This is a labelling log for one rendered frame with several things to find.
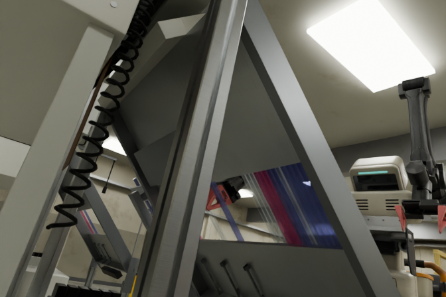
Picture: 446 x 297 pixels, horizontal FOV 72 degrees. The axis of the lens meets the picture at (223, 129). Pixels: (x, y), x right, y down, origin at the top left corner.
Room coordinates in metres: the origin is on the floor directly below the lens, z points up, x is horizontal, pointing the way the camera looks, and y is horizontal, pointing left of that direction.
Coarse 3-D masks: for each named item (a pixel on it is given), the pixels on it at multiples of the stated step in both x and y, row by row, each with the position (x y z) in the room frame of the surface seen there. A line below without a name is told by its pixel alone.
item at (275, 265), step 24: (216, 240) 0.96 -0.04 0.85; (216, 264) 1.04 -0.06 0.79; (240, 264) 0.92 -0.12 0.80; (264, 264) 0.83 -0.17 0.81; (288, 264) 0.75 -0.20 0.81; (312, 264) 0.68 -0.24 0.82; (336, 264) 0.63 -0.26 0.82; (240, 288) 1.01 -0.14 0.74; (264, 288) 0.90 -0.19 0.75; (288, 288) 0.81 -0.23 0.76; (312, 288) 0.74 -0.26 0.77; (336, 288) 0.67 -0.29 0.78; (360, 288) 0.62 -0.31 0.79
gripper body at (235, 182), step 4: (236, 176) 0.95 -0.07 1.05; (224, 180) 0.96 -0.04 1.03; (228, 180) 0.92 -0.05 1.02; (232, 180) 0.95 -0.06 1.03; (236, 180) 0.95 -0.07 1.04; (240, 180) 0.96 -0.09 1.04; (224, 184) 0.93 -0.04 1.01; (228, 184) 0.92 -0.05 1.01; (232, 184) 0.91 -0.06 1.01; (236, 184) 0.95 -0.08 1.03; (240, 184) 0.96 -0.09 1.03; (228, 188) 0.94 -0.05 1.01; (232, 188) 0.93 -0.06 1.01; (236, 188) 0.92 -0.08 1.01; (240, 188) 0.97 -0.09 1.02; (228, 192) 0.96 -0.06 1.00; (236, 192) 0.93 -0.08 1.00; (236, 196) 0.93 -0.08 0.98; (240, 196) 0.93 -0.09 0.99
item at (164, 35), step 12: (156, 24) 0.50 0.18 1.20; (168, 24) 0.50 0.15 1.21; (180, 24) 0.51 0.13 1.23; (192, 24) 0.53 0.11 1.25; (156, 36) 0.52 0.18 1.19; (168, 36) 0.51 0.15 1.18; (180, 36) 0.52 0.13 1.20; (144, 48) 0.57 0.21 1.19; (156, 48) 0.54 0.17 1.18; (168, 48) 0.57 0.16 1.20; (144, 60) 0.60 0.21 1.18; (156, 60) 0.62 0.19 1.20; (132, 72) 0.67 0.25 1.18; (144, 72) 0.68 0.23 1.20; (132, 84) 0.75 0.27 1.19; (108, 108) 0.92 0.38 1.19
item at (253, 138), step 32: (192, 32) 0.50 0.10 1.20; (160, 64) 0.64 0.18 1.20; (192, 64) 0.56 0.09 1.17; (128, 96) 0.85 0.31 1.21; (160, 96) 0.72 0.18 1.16; (256, 96) 0.50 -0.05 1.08; (128, 128) 0.97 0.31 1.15; (160, 128) 0.82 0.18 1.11; (224, 128) 0.62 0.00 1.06; (256, 128) 0.55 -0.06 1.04; (160, 160) 0.85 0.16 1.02; (224, 160) 0.69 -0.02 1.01; (256, 160) 0.61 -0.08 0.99; (288, 160) 0.54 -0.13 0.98
